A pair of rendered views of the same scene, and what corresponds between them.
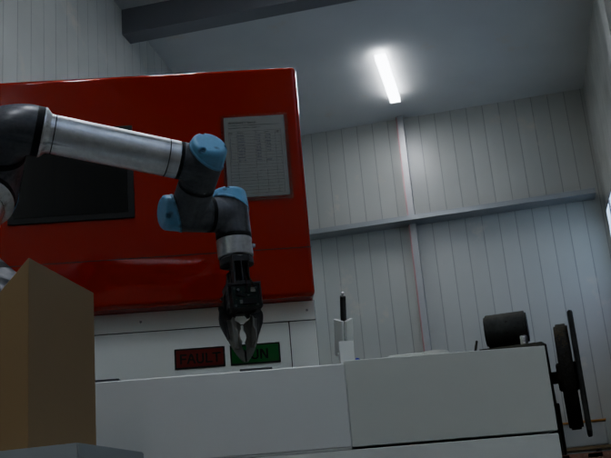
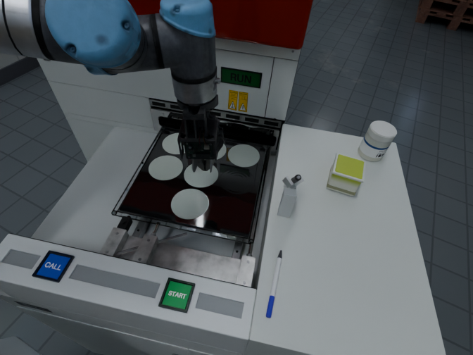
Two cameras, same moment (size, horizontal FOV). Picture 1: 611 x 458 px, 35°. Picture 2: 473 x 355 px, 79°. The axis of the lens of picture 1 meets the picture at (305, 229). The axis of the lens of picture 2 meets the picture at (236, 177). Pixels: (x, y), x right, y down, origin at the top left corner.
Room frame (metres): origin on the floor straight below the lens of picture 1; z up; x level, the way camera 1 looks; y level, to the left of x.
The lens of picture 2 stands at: (1.51, -0.03, 1.54)
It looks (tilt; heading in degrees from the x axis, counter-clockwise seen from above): 49 degrees down; 12
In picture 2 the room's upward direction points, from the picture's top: 5 degrees clockwise
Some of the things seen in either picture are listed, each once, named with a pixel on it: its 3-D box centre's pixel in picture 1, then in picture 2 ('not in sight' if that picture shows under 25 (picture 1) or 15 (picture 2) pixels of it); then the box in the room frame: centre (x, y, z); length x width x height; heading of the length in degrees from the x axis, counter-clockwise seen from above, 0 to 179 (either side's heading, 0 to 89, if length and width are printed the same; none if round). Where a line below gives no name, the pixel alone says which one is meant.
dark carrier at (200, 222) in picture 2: not in sight; (200, 174); (2.02, 0.19, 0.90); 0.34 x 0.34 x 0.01; 4
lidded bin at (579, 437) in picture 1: (584, 434); not in sight; (10.58, -2.79, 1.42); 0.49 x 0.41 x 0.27; 79
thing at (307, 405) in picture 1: (185, 421); (124, 293); (1.66, 0.23, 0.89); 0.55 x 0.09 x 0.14; 94
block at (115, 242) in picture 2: not in sight; (113, 245); (1.75, 0.31, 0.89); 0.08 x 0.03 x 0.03; 4
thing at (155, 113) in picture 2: not in sight; (213, 129); (2.23, 0.22, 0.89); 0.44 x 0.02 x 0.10; 94
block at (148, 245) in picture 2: not in sight; (145, 252); (1.76, 0.23, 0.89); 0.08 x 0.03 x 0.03; 4
